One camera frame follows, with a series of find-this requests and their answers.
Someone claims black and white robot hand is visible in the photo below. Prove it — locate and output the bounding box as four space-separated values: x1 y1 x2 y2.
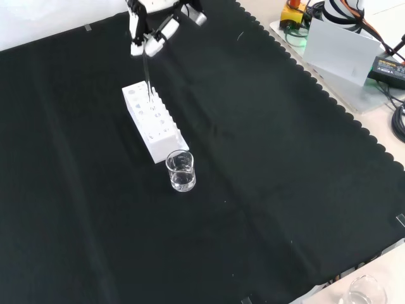
125 0 208 58

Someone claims clear glass rod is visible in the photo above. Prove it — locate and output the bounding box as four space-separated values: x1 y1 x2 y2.
141 47 153 104

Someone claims white test tube rack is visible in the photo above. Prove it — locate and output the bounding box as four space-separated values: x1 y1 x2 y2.
121 80 190 165

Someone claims yellow stop button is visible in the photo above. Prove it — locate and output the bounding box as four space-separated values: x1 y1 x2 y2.
280 0 310 32

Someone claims small clear glass beaker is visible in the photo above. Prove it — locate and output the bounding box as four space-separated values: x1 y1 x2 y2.
165 149 197 193

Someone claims black bench cloth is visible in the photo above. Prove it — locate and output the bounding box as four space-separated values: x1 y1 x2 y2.
0 0 405 304

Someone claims black power adapter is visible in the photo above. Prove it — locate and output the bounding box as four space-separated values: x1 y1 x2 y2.
368 56 405 90

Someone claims black tripod leg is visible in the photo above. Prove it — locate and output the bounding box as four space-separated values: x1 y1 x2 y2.
384 33 405 63

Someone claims clear glass flask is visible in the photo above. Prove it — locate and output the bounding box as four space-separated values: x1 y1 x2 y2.
340 274 389 304

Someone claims grey metal base plate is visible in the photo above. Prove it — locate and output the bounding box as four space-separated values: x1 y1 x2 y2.
268 17 405 114

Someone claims orange cable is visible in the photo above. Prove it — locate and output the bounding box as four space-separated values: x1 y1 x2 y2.
343 0 392 53

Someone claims coiled black cable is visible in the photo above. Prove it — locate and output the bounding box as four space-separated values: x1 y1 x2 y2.
391 104 405 143

